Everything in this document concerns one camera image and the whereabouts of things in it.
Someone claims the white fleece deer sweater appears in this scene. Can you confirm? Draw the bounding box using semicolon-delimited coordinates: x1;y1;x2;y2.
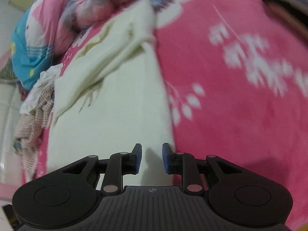
46;0;173;186

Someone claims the beige checked knit garment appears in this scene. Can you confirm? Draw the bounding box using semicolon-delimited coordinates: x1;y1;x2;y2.
13;85;54;182

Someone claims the white cloth garment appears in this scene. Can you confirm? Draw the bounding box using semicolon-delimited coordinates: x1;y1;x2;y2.
19;63;63;114

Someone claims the pink and cream headboard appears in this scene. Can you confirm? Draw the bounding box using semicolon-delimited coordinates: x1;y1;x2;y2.
0;83;22;201

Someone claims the green patterned pillow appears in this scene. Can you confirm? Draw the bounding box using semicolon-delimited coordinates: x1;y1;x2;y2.
0;58;19;84

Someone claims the pink and blue quilt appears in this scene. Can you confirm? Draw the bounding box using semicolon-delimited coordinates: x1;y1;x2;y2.
11;0;133;91

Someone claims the dark grey garment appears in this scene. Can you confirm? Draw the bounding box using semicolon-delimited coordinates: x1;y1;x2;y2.
262;0;307;42

